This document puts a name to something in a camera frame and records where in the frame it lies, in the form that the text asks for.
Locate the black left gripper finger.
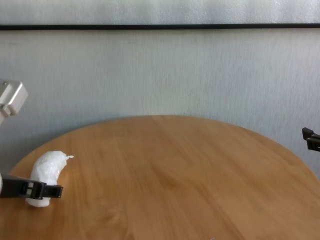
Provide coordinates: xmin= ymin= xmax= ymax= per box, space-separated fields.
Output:
xmin=23 ymin=180 xmax=64 ymax=200

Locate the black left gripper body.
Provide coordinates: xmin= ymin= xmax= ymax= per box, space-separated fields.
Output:
xmin=0 ymin=174 xmax=27 ymax=199

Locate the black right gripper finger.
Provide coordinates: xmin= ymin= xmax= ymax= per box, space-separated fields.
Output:
xmin=301 ymin=126 xmax=320 ymax=152

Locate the white plastic-wrapped sandbag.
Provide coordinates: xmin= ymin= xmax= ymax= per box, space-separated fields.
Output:
xmin=24 ymin=150 xmax=75 ymax=208

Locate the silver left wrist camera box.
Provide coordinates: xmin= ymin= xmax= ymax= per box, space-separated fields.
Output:
xmin=0 ymin=78 xmax=29 ymax=125

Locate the black wall rail strip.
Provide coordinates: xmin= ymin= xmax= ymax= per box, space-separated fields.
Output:
xmin=0 ymin=23 xmax=320 ymax=31

